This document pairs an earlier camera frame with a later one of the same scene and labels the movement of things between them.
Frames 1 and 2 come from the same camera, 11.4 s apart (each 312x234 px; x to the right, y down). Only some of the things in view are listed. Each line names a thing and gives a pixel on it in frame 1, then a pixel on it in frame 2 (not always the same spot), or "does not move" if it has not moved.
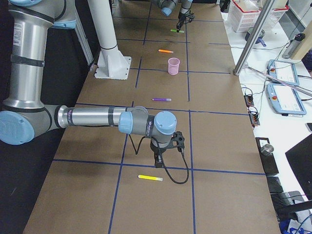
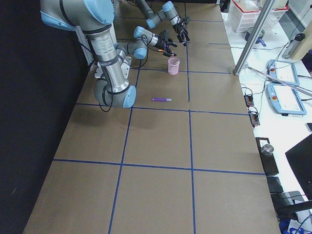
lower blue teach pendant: x=283 y=100 does not move
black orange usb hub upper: x=248 y=99 does not move
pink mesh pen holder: x=173 y=66 does not move
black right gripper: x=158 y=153 → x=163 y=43
